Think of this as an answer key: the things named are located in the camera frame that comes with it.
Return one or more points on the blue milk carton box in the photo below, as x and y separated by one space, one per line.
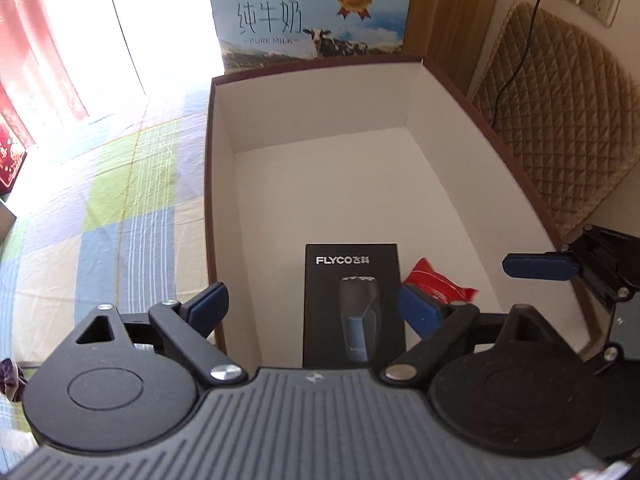
259 33

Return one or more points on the pink window curtain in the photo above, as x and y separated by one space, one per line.
38 98

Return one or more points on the checked tablecloth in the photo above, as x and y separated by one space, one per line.
107 226

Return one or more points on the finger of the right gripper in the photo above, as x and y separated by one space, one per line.
550 266

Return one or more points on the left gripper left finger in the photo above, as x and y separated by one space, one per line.
184 329

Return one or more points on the quilted brown chair cushion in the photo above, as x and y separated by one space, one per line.
564 107

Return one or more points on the red snack packet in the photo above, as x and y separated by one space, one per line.
426 279

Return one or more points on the black Flyco shaver box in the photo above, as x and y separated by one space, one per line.
351 317

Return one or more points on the dark purple scrunchie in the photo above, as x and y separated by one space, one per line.
12 380

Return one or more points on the brown cardboard storage box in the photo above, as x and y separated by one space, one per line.
362 151

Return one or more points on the red gift bag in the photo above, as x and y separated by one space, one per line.
12 156

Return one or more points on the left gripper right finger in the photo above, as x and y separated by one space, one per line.
443 330

